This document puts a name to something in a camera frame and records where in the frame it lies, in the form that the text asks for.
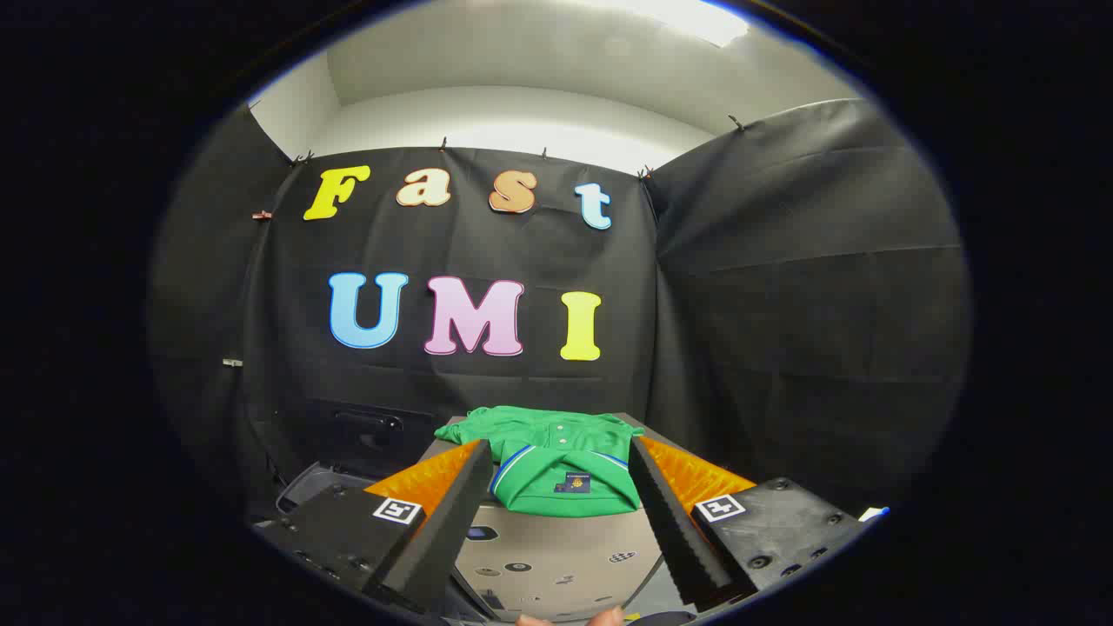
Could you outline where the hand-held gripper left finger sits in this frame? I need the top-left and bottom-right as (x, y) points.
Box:
(250, 439), (496, 615)

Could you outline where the green polo shirt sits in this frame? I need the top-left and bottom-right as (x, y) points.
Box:
(435, 405), (649, 520)

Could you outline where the black backdrop cloth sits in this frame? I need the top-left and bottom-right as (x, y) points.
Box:
(148, 97), (973, 524)

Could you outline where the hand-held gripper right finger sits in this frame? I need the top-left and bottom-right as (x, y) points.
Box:
(628, 435), (870, 614)

